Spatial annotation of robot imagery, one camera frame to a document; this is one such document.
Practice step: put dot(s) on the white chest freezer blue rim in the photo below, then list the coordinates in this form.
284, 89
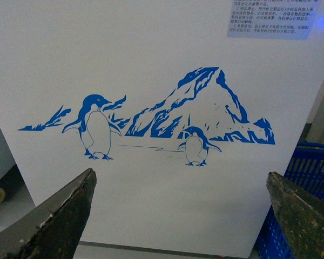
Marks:
181, 123

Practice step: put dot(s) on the grey instruction sticker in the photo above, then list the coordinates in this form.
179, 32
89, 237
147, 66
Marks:
272, 19

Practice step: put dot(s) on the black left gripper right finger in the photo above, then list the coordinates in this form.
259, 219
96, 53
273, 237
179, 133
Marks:
299, 214

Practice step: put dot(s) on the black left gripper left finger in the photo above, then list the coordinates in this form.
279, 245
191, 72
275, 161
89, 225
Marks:
53, 229

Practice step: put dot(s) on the blue plastic shopping basket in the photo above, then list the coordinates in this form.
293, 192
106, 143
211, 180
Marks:
306, 170

